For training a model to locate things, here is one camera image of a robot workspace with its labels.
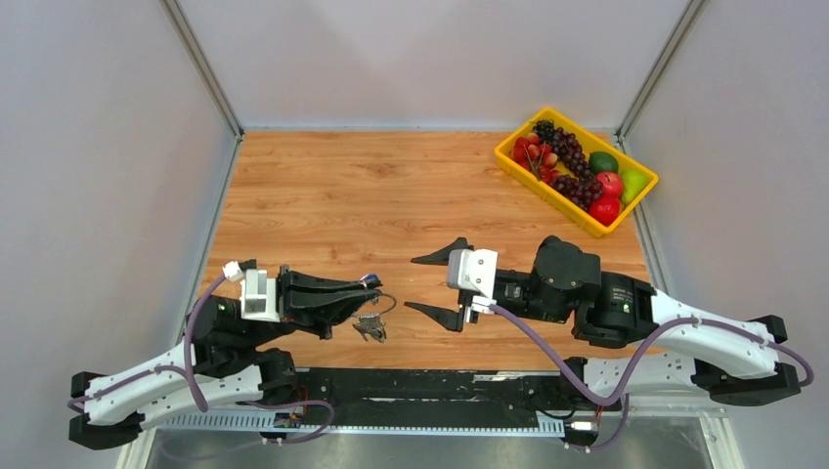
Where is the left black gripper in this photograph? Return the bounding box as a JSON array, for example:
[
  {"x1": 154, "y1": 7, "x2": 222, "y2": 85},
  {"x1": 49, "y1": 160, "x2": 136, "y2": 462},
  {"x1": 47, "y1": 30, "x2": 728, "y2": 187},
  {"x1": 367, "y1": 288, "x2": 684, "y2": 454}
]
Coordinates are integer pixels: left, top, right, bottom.
[{"x1": 243, "y1": 263, "x2": 384, "y2": 347}]

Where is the metal keyring with keys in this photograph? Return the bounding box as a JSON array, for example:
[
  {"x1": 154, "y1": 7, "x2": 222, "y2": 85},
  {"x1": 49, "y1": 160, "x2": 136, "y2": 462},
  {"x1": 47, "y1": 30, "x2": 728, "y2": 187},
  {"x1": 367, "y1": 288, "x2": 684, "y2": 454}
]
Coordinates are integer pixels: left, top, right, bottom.
[{"x1": 352, "y1": 293, "x2": 398, "y2": 343}]

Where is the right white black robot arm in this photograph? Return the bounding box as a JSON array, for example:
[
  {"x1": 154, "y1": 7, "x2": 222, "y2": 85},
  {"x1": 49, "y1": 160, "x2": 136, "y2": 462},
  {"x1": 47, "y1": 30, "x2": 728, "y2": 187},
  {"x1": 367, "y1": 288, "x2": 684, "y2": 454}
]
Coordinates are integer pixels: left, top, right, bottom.
[{"x1": 415, "y1": 235, "x2": 814, "y2": 408}]

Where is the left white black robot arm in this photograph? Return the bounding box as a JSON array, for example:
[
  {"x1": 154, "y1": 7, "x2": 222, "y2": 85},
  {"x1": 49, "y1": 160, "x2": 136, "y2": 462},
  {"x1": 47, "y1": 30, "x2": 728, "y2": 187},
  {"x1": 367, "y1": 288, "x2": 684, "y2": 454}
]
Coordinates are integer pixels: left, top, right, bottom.
[{"x1": 67, "y1": 259, "x2": 383, "y2": 450}]

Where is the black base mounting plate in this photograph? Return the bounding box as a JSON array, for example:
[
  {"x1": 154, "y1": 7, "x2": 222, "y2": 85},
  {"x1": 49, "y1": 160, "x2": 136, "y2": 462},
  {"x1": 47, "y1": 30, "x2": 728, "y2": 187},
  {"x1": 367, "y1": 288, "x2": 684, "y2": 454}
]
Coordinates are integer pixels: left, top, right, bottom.
[{"x1": 236, "y1": 366, "x2": 623, "y2": 430}]

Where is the red strawberries cluster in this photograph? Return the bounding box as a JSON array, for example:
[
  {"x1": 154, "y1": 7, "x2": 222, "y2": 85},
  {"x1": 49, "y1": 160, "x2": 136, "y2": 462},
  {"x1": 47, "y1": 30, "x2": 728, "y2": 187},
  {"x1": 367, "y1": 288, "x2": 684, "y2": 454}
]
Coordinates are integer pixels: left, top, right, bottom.
[{"x1": 510, "y1": 131, "x2": 560, "y2": 186}]

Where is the dark grape bunch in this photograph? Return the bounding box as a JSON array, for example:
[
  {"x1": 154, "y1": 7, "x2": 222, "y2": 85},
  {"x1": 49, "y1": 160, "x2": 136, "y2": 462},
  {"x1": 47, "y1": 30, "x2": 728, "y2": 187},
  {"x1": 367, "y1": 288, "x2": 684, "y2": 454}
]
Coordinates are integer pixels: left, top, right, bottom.
[{"x1": 532, "y1": 119, "x2": 603, "y2": 212}]

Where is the red round fruit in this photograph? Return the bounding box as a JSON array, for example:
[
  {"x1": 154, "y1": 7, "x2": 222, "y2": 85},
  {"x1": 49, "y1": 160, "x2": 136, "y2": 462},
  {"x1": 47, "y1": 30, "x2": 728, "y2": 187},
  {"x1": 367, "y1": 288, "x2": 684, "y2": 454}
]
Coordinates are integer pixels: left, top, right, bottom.
[{"x1": 589, "y1": 196, "x2": 621, "y2": 227}]

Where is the red apple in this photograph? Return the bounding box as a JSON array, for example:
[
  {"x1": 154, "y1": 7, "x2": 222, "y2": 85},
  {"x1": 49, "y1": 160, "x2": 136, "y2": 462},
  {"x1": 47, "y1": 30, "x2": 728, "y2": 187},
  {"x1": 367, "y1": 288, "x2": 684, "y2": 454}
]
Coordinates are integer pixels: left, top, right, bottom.
[{"x1": 595, "y1": 171, "x2": 625, "y2": 199}]

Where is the green lime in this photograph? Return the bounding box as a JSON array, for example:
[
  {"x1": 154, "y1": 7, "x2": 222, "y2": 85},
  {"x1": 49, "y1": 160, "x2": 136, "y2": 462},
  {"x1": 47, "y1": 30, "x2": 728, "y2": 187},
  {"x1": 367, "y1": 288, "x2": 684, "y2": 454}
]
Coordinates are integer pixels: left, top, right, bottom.
[{"x1": 588, "y1": 151, "x2": 619, "y2": 175}]

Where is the yellow plastic bin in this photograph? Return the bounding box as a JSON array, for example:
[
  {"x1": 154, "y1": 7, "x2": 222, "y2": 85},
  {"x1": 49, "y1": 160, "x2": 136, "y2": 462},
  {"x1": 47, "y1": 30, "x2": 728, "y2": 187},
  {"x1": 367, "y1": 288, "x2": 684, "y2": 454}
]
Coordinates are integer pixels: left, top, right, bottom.
[{"x1": 495, "y1": 107, "x2": 659, "y2": 237}]

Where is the green pear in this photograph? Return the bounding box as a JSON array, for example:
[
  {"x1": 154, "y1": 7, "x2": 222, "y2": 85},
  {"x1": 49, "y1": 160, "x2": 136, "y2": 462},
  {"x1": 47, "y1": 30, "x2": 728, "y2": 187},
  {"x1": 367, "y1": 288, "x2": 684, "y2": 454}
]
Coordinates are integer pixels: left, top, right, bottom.
[{"x1": 619, "y1": 169, "x2": 650, "y2": 205}]

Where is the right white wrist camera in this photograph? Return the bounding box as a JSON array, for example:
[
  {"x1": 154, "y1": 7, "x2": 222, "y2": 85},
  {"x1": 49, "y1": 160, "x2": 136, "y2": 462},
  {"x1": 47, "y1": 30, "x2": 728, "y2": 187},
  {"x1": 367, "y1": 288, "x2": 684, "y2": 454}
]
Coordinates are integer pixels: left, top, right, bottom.
[{"x1": 447, "y1": 249, "x2": 499, "y2": 299}]

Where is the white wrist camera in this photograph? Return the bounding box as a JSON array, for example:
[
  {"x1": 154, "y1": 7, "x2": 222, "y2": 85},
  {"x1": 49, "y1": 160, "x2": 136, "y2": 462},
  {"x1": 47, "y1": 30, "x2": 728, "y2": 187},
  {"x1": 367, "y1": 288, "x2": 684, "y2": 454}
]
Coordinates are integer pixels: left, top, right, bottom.
[
  {"x1": 222, "y1": 259, "x2": 281, "y2": 323},
  {"x1": 447, "y1": 249, "x2": 499, "y2": 299}
]

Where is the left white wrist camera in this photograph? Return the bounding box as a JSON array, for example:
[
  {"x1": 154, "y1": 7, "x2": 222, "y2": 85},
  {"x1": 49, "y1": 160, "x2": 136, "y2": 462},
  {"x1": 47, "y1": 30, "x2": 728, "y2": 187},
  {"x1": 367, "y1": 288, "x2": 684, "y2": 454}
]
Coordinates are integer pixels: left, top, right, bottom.
[{"x1": 222, "y1": 259, "x2": 281, "y2": 323}]

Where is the aluminium rail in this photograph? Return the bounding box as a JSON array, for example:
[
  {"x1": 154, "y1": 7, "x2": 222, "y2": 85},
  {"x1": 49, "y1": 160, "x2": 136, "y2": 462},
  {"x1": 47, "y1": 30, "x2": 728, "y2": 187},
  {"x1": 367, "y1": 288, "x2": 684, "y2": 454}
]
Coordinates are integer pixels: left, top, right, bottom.
[{"x1": 158, "y1": 372, "x2": 728, "y2": 438}]

